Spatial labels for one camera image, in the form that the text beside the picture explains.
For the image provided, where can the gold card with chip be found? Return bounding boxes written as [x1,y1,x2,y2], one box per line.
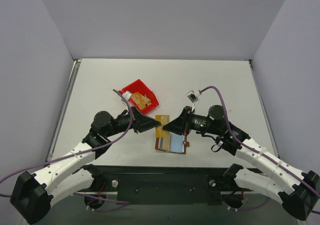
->
[155,114,171,138]

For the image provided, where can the brown leather card holder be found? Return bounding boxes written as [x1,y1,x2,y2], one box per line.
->
[155,134,187,154]

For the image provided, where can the gold card magnetic stripe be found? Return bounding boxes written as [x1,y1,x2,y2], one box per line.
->
[157,137,171,151]

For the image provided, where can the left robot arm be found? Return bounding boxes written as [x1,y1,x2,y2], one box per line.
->
[10,106,161,225]

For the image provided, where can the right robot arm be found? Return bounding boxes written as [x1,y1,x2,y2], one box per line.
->
[163,105,320,221]

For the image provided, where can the gold cards in bin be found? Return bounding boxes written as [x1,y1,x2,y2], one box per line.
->
[131,92,152,110]

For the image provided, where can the red plastic bin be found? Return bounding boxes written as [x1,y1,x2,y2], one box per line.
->
[119,79,159,114]

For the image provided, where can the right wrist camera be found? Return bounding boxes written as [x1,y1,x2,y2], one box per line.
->
[186,90,201,112]

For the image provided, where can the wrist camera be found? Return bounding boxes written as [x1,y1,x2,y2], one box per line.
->
[120,91,132,109]
[186,90,201,112]

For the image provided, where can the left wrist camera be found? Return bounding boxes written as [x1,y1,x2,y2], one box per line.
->
[120,91,132,109]

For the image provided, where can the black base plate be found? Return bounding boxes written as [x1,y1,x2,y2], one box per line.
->
[83,164,242,206]

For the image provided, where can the aluminium table frame rail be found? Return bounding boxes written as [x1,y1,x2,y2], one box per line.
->
[48,58,278,168]

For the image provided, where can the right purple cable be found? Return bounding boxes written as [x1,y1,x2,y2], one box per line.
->
[199,85,320,215]

